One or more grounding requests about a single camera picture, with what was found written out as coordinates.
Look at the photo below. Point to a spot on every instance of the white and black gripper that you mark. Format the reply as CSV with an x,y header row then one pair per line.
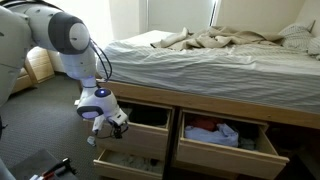
x,y
118,117

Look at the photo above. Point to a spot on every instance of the wooden drawer with black cloth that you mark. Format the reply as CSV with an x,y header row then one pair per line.
x,y
140,143

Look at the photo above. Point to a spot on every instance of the wooden drawer with blue cloth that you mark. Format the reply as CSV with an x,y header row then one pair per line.
x,y
226,160

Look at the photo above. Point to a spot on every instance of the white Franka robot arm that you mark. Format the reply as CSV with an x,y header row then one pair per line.
x,y
20,40

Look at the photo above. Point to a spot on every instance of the small crumpled paper scrap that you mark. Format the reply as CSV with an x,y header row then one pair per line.
x,y
91,140

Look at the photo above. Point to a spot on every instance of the shallow wooden drawer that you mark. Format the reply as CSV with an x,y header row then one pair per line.
x,y
123,173

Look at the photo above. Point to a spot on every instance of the white paper sheet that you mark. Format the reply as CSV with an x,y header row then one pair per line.
x,y
76,102

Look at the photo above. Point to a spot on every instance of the red cloth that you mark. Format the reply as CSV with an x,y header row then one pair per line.
x,y
205,122

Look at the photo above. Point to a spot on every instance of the light blue cloth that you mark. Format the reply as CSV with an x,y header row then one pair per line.
x,y
216,136

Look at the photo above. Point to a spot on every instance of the light wooden nightstand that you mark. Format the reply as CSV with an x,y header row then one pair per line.
x,y
40,66

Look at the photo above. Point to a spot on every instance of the mattress with striped grey sheet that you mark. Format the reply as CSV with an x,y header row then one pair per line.
x,y
200,70

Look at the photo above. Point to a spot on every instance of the tan upholstered armchair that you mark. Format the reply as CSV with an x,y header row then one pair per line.
x,y
21,81

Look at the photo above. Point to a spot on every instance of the grey cloth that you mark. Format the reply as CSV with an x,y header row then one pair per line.
x,y
247,144

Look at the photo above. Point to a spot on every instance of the beige crumpled blanket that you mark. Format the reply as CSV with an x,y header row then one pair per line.
x,y
216,38

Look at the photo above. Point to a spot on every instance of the large striped pillow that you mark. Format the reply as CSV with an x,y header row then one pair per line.
x,y
295,36

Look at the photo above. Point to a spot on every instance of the small striped pillow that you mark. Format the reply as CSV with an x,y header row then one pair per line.
x,y
315,46

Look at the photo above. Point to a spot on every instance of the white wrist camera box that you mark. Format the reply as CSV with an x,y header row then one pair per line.
x,y
98,124

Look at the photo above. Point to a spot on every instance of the light wooden bed frame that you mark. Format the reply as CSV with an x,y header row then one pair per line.
x,y
216,103

